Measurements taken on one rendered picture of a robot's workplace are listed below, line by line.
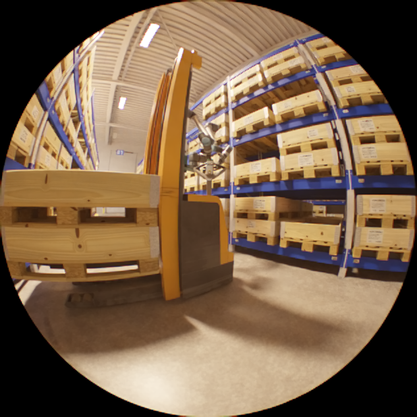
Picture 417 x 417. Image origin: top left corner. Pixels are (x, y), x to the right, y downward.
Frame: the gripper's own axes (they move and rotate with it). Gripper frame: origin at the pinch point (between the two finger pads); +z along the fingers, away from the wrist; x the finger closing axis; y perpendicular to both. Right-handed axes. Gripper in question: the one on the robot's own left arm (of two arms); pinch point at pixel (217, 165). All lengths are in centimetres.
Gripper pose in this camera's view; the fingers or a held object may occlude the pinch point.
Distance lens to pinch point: 195.5
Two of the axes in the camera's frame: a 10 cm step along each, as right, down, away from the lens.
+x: 1.5, 2.7, 9.5
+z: -5.4, 8.3, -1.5
